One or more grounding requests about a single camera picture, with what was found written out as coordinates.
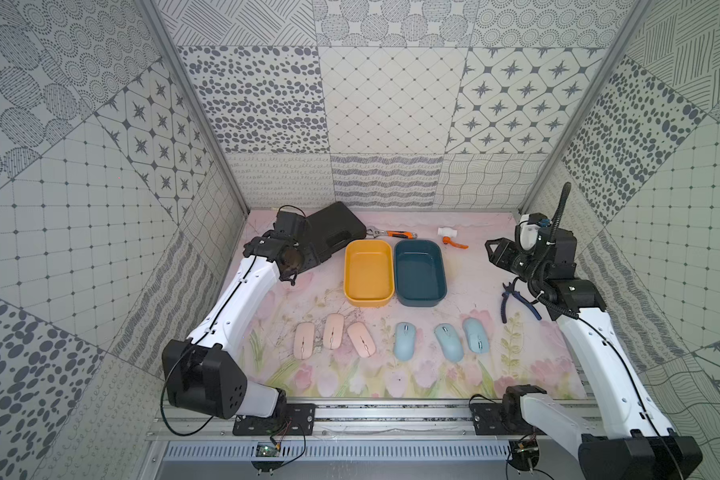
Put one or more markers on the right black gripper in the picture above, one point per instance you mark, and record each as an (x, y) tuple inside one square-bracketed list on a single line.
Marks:
[(504, 250)]

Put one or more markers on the aluminium mounting rail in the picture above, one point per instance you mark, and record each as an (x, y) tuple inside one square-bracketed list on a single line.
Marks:
[(351, 439)]

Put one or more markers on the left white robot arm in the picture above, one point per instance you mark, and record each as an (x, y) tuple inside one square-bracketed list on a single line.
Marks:
[(201, 374)]

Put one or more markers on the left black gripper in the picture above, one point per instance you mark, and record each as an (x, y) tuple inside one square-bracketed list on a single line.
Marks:
[(315, 234)]

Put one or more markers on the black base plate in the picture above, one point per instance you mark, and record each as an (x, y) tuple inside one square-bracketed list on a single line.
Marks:
[(487, 419), (291, 419)]

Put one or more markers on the white orange pipe valve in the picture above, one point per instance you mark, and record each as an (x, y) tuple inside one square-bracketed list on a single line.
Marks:
[(448, 237)]

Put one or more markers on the orange handled adjustable wrench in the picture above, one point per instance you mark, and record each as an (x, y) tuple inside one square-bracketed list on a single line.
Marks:
[(376, 233)]

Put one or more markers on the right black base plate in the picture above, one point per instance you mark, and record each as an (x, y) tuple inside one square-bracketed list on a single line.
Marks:
[(487, 419)]

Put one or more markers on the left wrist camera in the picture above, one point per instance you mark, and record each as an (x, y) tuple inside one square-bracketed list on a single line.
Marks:
[(290, 226)]

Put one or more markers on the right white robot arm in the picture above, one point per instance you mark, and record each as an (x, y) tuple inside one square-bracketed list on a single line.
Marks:
[(638, 442)]

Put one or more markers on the pink mouse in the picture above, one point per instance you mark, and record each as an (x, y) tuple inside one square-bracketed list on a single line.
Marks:
[(304, 338), (333, 331), (361, 339)]

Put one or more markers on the green circuit board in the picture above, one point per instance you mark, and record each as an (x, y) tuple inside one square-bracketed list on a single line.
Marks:
[(266, 451)]

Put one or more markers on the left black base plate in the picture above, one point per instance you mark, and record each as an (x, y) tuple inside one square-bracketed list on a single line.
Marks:
[(291, 419)]

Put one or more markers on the blue handled pliers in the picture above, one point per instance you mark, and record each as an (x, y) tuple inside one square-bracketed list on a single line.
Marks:
[(510, 291)]

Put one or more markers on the yellow storage box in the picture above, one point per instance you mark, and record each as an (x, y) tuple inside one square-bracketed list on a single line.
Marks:
[(369, 273)]

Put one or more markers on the teal storage box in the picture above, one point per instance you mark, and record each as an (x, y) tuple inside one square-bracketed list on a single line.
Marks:
[(420, 278)]

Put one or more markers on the black plastic tool case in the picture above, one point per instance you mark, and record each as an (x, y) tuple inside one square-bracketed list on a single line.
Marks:
[(329, 230)]

